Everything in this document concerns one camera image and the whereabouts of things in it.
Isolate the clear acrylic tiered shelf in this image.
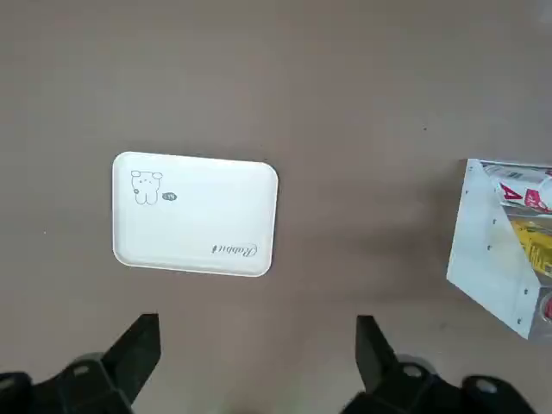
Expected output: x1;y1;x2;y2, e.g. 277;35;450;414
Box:
445;157;552;345

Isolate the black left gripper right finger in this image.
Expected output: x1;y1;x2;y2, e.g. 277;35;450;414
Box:
339;315;547;414

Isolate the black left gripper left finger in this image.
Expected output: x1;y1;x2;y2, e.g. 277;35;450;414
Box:
0;313;162;414

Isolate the yellow pear drink bottle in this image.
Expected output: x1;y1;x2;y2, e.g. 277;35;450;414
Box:
508;216;552;278

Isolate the white rabbit print tray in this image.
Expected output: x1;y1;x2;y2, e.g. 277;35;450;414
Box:
111;150;280;279

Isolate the white bottle pink cap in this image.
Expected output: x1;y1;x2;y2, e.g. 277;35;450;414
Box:
480;160;552;214

